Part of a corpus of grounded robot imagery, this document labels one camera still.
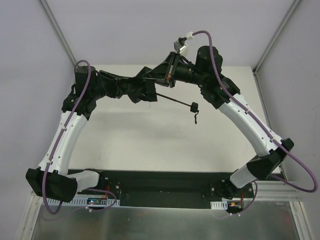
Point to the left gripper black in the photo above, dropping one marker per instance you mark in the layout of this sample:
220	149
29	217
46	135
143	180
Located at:
136	89

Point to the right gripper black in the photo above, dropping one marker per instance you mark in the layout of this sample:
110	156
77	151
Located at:
173	71

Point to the black folding umbrella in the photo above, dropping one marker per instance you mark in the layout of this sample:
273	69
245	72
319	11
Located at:
138	89

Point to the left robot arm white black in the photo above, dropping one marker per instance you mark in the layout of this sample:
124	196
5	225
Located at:
51	179

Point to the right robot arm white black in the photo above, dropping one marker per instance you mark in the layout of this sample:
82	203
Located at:
224	95

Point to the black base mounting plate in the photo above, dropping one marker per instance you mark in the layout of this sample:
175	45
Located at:
161	189

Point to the left circuit board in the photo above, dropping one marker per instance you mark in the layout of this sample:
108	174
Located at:
96	201

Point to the circuit board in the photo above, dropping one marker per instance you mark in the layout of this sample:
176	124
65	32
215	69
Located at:
96	201
237	205

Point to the right circuit board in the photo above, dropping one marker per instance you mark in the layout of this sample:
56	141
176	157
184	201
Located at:
237	205

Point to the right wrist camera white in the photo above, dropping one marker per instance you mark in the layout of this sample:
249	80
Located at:
180	45

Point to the left aluminium frame post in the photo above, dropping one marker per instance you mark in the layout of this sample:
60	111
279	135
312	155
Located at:
58	31

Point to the aluminium frame post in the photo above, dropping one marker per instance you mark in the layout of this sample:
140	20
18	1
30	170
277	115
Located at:
58	31
292	9

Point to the left white cable duct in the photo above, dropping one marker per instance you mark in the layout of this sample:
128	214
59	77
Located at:
82	201

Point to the white cable duct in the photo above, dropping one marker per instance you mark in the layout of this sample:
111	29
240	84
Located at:
220	205
82	201

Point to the right white cable duct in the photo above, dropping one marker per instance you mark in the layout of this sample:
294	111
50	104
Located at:
220	205

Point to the right aluminium frame post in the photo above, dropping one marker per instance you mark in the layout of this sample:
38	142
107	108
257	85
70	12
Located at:
292	9

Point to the aluminium cross rail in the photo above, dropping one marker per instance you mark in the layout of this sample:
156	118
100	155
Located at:
277	191

